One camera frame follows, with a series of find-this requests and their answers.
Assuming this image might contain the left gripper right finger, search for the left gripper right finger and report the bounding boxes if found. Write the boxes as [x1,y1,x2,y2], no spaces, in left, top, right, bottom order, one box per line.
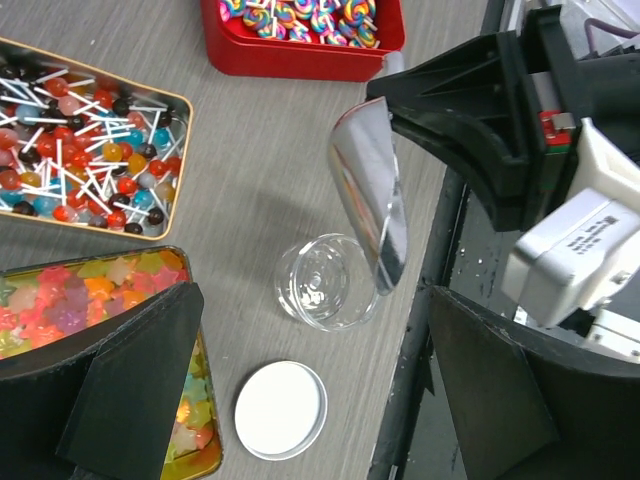
[429,287,639,479]

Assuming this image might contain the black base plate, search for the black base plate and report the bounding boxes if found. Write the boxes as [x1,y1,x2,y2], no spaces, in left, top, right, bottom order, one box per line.
[366,0,640,480]

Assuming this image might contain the metal scoop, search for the metal scoop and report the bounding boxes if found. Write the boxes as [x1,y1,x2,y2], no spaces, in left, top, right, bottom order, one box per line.
[327,97,408,296]

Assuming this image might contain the gold tin of ball lollipops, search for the gold tin of ball lollipops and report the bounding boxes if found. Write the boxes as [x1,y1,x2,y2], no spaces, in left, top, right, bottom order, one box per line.
[1,39,193,242]

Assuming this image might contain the gold tin of gummy candies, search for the gold tin of gummy candies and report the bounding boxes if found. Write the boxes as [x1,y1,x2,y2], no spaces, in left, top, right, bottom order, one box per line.
[1,246,223,479]

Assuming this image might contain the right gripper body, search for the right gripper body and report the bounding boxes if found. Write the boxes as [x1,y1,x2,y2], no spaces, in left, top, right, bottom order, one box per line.
[499,7,639,230]

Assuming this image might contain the clear plastic jar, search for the clear plastic jar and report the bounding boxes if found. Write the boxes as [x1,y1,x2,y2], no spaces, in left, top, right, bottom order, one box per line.
[274,233,381,332]

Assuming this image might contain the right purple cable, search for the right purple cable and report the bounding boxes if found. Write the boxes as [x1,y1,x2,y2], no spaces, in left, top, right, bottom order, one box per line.
[583,16,640,52]

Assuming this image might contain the white jar lid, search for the white jar lid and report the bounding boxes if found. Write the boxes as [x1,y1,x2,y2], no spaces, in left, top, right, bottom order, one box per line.
[234,360,328,461]

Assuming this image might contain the red tin of swirl lollipops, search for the red tin of swirl lollipops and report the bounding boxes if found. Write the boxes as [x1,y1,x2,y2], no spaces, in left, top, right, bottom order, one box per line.
[200,0,406,82]

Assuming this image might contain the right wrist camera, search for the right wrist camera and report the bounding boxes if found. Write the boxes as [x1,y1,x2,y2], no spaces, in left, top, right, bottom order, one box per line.
[500,117,640,361]

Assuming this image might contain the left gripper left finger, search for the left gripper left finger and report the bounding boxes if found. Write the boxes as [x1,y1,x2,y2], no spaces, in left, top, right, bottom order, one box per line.
[1,283,204,479]

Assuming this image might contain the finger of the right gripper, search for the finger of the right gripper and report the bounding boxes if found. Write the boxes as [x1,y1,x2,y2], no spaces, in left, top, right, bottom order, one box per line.
[366,32,527,165]
[392,119,545,232]

